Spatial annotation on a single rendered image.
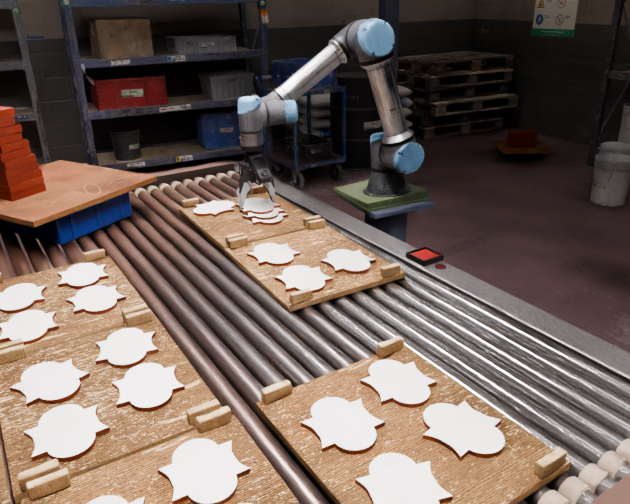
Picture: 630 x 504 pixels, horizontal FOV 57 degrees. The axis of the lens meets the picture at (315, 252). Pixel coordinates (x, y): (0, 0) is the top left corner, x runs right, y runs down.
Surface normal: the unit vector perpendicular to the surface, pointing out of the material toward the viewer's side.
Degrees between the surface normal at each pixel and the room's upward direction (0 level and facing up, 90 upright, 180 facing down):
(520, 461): 0
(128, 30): 94
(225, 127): 90
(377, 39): 79
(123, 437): 0
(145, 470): 0
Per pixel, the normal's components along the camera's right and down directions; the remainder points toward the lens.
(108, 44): 0.65, 0.22
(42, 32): 0.43, 0.36
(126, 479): -0.02, -0.91
